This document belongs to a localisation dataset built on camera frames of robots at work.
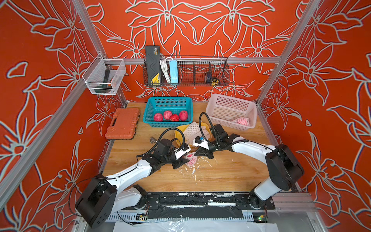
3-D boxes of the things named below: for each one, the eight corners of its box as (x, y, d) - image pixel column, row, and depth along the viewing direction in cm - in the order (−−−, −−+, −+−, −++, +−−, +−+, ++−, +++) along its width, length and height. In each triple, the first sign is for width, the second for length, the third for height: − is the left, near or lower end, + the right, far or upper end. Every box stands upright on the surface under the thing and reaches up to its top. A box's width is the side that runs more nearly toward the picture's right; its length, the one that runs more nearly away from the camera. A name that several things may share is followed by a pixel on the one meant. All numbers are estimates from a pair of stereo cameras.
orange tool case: (107, 140, 99) (104, 136, 95) (118, 113, 115) (115, 108, 111) (133, 140, 99) (131, 135, 95) (140, 113, 115) (139, 108, 111)
